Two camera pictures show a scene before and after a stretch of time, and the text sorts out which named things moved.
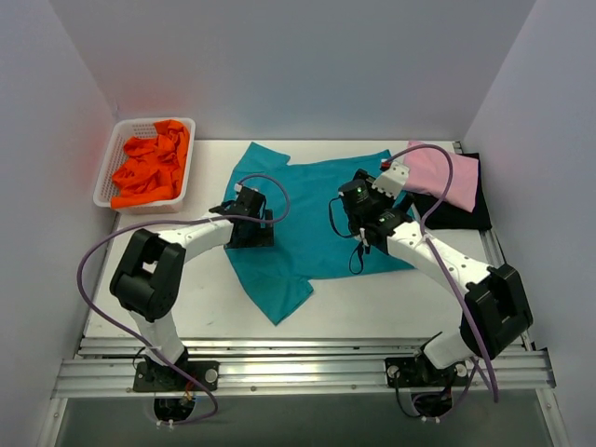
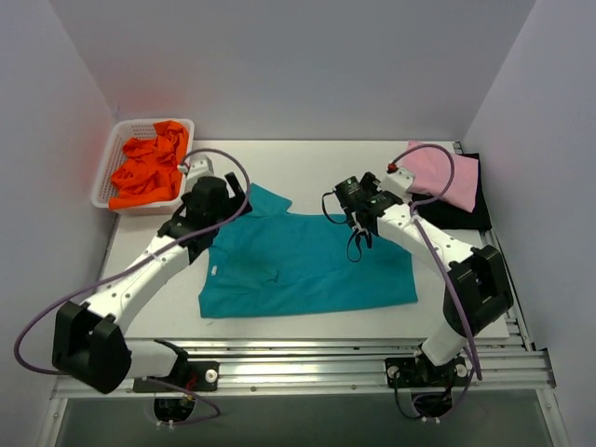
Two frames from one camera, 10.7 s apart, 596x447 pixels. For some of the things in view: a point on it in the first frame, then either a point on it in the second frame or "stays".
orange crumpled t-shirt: x=153 y=169 stays
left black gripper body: x=251 y=236 -> x=234 y=196
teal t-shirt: x=305 y=245 -> x=272 y=262
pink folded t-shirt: x=428 y=173 stays
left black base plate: x=152 y=377 stays
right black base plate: x=419 y=372 stays
